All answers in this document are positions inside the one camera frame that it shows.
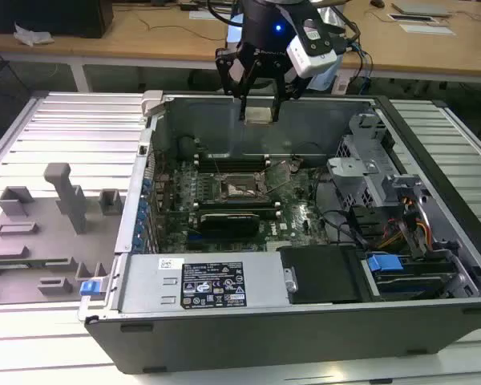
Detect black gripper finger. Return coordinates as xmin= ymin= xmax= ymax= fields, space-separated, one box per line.
xmin=215 ymin=47 xmax=262 ymax=123
xmin=270 ymin=71 xmax=306 ymax=123

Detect silver square CPU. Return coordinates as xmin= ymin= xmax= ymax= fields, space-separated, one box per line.
xmin=243 ymin=106 xmax=274 ymax=125

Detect RAM slot white clips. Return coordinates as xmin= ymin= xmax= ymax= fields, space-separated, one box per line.
xmin=192 ymin=211 xmax=282 ymax=220
xmin=192 ymin=202 xmax=282 ymax=211
xmin=192 ymin=152 xmax=270 ymax=160
xmin=192 ymin=159 xmax=270 ymax=168

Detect CPU socket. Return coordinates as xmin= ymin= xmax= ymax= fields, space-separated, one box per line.
xmin=218 ymin=172 xmax=272 ymax=201

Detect round black component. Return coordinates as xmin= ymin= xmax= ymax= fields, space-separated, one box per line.
xmin=177 ymin=136 xmax=201 ymax=161

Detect grey case release latch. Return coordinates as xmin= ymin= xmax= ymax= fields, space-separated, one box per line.
xmin=140 ymin=90 xmax=168 ymax=117

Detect metal drive cage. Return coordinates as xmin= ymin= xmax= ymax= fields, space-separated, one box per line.
xmin=326 ymin=114 xmax=426 ymax=209

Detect black graphics card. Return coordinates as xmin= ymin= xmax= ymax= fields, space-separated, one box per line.
xmin=198 ymin=212 xmax=261 ymax=241

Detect wooden desk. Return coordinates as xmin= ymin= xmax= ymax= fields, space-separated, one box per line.
xmin=0 ymin=0 xmax=481 ymax=94

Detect green motherboard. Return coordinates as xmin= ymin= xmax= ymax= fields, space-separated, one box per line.
xmin=152 ymin=158 xmax=346 ymax=256

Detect white strip black window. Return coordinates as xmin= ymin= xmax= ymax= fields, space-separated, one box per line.
xmin=386 ymin=12 xmax=436 ymax=24

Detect flat grey laptop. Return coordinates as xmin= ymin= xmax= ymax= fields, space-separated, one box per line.
xmin=390 ymin=0 xmax=454 ymax=18

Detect black plastic shroud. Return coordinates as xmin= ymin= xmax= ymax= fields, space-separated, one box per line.
xmin=278 ymin=245 xmax=364 ymax=306

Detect hard disk in blue carrier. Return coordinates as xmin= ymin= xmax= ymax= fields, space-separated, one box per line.
xmin=362 ymin=252 xmax=466 ymax=300

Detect silver power supply unit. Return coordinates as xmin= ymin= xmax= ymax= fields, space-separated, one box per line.
xmin=111 ymin=252 xmax=300 ymax=314

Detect black box on desk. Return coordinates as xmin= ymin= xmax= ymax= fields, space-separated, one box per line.
xmin=0 ymin=0 xmax=115 ymax=39

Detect crumpled white paper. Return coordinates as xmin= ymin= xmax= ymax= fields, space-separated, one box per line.
xmin=14 ymin=22 xmax=55 ymax=46

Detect black open PC case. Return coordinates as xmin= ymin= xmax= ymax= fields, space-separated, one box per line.
xmin=78 ymin=88 xmax=481 ymax=375

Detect grey parts rack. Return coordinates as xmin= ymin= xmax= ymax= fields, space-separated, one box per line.
xmin=0 ymin=162 xmax=125 ymax=308

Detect green RAM stick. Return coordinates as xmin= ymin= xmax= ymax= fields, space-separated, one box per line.
xmin=0 ymin=260 xmax=51 ymax=270

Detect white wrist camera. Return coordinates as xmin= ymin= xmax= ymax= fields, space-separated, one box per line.
xmin=285 ymin=15 xmax=340 ymax=79

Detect black cable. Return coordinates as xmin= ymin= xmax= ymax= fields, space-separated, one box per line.
xmin=336 ymin=18 xmax=370 ymax=87

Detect blue cable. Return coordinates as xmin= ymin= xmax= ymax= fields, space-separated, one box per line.
xmin=354 ymin=43 xmax=374 ymax=95

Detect black wire bundle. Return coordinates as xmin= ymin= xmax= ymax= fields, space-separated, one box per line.
xmin=316 ymin=176 xmax=370 ymax=249

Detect orange yellow wire bundle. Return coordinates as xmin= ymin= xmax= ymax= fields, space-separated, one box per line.
xmin=378 ymin=196 xmax=434 ymax=249

